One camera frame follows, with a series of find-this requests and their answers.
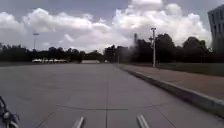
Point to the low white building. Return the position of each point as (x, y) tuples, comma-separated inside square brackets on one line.
[(90, 61)]

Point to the grey concrete slab pavement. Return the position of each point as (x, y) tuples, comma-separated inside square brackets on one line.
[(83, 93)]

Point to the pale lamp pole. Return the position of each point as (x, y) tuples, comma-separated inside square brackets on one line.
[(153, 46)]

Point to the row of dark trees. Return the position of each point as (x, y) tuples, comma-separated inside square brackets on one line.
[(166, 50)]

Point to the row of white tents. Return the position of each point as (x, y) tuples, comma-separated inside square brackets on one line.
[(50, 61)]

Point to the robot's own part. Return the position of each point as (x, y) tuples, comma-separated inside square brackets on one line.
[(79, 122), (142, 121)]

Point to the tall floodlight pole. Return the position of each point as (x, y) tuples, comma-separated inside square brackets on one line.
[(34, 40)]

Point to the reddish brown path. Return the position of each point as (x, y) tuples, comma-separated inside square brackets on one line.
[(196, 81)]

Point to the grass strip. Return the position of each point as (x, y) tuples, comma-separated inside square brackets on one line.
[(200, 68)]

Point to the dark building with window rows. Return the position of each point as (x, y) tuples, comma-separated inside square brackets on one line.
[(217, 26)]

